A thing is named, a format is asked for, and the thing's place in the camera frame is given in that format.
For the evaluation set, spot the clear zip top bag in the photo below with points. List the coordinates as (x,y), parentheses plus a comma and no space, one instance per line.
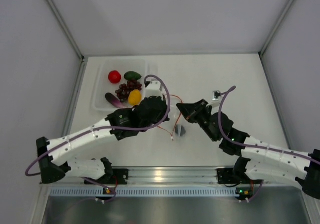
(174,127)

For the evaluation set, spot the clear plastic bin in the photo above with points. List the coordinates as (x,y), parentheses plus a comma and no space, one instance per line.
(122,65)

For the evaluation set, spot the dark red fake grapes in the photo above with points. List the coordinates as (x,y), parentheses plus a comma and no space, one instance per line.
(124,90)

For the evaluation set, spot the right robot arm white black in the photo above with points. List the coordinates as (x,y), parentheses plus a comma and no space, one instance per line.
(257,160)

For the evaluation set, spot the white slotted cable duct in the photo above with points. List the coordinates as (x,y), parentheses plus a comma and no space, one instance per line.
(125,191)

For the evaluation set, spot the aluminium rail frame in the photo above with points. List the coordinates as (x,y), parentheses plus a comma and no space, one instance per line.
(139,175)

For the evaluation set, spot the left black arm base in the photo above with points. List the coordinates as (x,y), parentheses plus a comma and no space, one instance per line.
(120,176)

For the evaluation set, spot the purple fake eggplant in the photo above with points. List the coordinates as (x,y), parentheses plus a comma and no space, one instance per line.
(111,99)

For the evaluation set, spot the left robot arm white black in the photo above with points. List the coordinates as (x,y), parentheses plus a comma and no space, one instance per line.
(58,158)

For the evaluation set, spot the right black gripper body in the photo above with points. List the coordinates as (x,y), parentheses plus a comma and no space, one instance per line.
(202,114)

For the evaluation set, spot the red fake tomato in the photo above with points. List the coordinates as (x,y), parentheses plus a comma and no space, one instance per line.
(114,77)

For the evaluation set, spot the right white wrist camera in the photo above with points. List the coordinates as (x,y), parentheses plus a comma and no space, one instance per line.
(217,97)

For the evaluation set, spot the yellow fake lemon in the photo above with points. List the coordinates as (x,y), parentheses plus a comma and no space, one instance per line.
(135,97)

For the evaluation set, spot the green fake avocado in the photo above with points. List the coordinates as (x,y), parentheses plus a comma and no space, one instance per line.
(132,75)

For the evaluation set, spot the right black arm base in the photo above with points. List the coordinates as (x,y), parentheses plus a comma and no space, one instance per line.
(226,176)

